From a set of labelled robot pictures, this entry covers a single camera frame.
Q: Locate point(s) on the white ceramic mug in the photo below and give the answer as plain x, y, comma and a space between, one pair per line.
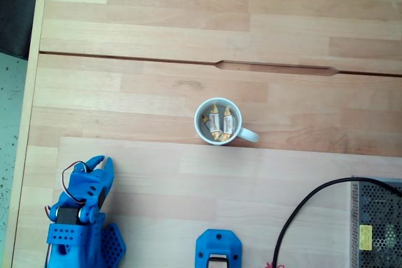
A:
201, 131

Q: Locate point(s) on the pale wooden board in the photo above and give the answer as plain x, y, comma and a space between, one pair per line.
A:
220, 186

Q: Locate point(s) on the blue printed motor holder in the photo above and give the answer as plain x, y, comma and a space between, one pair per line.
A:
216, 244

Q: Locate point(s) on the black fabric object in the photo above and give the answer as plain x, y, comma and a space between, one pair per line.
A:
15, 7

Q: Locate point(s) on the perforated metal power supply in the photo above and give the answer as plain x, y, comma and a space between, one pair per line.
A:
377, 214

